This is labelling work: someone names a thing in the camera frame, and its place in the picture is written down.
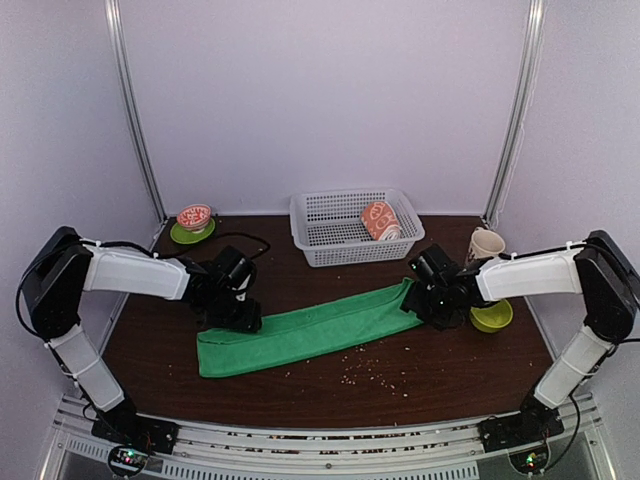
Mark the green saucer plate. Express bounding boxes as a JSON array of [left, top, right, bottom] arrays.
[[170, 218, 216, 245]]

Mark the aluminium front rail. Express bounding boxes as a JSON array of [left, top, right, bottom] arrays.
[[52, 394, 609, 480]]

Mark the white plastic mesh basket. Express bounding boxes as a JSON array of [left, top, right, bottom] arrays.
[[289, 188, 425, 268]]

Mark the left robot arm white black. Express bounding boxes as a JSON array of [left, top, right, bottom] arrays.
[[14, 226, 262, 444]]

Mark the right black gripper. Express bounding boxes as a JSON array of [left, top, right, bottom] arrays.
[[400, 281, 453, 331]]

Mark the right aluminium frame post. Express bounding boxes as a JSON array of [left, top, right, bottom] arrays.
[[483, 0, 547, 228]]

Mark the left aluminium frame post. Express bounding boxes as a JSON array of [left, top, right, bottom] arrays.
[[104, 0, 168, 223]]

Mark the aluminium frame post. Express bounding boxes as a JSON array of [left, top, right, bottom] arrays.
[[483, 0, 547, 228], [104, 0, 168, 223]]

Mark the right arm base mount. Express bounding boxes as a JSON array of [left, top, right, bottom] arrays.
[[478, 413, 565, 476]]

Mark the red patterned small bowl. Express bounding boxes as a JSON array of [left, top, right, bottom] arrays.
[[176, 204, 212, 233]]

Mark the orange rabbit pattern towel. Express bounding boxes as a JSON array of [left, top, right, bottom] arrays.
[[360, 201, 402, 241]]

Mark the lime green bowl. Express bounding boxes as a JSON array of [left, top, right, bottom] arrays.
[[470, 299, 513, 333]]

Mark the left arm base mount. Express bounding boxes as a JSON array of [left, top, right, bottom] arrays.
[[91, 417, 179, 478]]

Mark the green microfiber towel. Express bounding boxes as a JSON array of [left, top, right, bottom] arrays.
[[196, 278, 421, 379]]

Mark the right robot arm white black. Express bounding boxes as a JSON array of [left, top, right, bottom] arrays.
[[400, 230, 639, 442]]

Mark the ceramic mug floral pattern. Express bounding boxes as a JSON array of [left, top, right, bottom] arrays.
[[465, 227, 506, 265]]

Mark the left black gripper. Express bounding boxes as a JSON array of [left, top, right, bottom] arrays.
[[200, 287, 262, 333]]

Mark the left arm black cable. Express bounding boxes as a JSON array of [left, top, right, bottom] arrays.
[[15, 231, 272, 336]]

